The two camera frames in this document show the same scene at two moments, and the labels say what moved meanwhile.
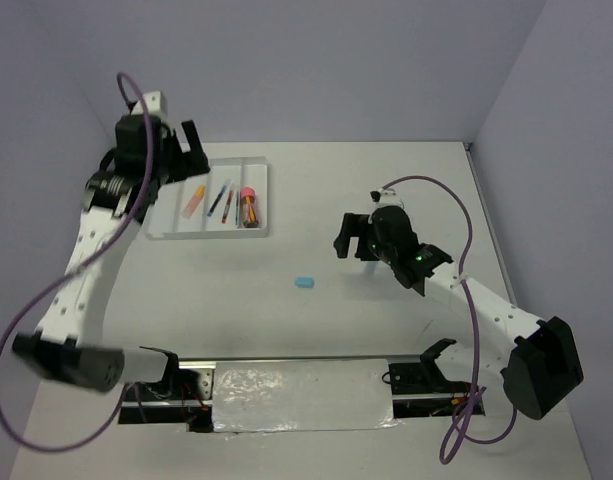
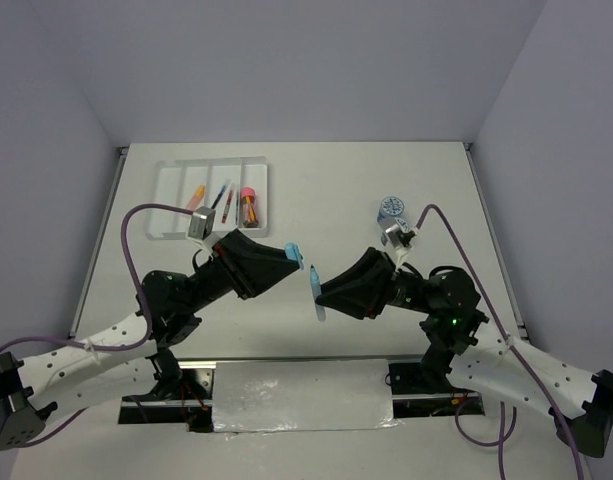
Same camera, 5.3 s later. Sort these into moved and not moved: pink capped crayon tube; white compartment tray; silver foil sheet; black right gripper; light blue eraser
Moved: black right gripper; light blue eraser
Not moved: silver foil sheet; white compartment tray; pink capped crayon tube
